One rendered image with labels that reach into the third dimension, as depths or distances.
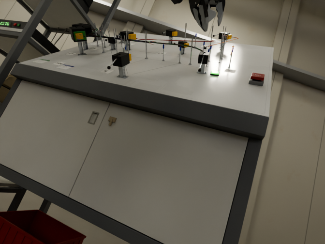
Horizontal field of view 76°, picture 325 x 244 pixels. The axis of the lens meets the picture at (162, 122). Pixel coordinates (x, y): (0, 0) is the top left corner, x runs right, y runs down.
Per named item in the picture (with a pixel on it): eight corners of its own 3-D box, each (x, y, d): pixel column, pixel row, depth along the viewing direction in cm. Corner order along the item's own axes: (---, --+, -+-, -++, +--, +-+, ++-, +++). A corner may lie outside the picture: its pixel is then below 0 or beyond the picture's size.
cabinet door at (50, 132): (67, 196, 77) (109, 102, 86) (-22, 153, 96) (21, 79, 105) (71, 196, 79) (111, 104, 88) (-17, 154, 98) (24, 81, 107)
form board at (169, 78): (19, 66, 107) (18, 63, 106) (128, 34, 185) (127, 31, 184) (267, 121, 66) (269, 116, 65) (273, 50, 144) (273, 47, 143)
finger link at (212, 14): (220, 26, 77) (215, -1, 73) (208, 31, 76) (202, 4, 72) (215, 27, 80) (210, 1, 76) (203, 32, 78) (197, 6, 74)
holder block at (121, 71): (105, 83, 86) (101, 58, 80) (122, 73, 95) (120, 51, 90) (114, 84, 84) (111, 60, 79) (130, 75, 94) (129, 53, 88)
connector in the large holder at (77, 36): (85, 38, 114) (84, 30, 111) (86, 39, 112) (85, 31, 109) (74, 39, 111) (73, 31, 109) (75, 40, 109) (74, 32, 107)
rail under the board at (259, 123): (264, 136, 62) (269, 117, 64) (9, 73, 103) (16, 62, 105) (261, 141, 67) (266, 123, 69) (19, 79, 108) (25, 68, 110)
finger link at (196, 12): (215, 27, 80) (210, 1, 76) (203, 32, 78) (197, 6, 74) (210, 28, 83) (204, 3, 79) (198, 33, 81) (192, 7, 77)
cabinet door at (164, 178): (215, 269, 57) (248, 137, 67) (66, 197, 76) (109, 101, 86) (215, 266, 60) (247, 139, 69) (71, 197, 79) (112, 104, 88)
